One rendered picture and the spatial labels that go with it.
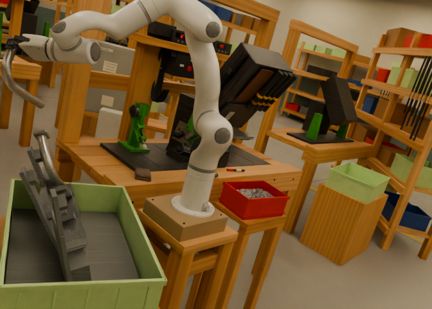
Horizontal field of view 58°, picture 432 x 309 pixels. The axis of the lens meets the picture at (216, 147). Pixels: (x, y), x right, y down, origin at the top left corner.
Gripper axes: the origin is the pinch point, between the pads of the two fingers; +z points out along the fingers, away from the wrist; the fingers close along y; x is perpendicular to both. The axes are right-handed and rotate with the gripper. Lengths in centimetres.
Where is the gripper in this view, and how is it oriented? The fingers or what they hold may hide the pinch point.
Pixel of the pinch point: (15, 47)
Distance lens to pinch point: 158.6
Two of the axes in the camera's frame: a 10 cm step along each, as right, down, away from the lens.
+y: -1.8, -3.7, -9.1
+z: -9.7, -1.0, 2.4
